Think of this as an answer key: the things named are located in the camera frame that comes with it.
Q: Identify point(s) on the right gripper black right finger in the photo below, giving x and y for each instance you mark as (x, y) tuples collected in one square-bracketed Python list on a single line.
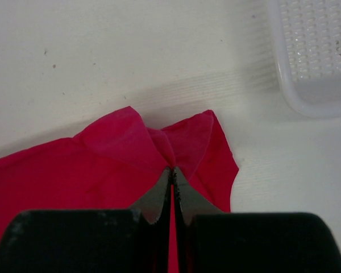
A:
[(210, 240)]

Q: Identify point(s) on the pink t shirt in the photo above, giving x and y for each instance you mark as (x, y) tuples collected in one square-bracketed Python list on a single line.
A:
[(113, 162)]

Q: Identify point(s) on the white plastic basket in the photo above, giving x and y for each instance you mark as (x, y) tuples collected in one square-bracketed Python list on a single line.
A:
[(306, 42)]

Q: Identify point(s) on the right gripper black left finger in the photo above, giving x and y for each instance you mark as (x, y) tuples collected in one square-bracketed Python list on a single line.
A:
[(135, 239)]

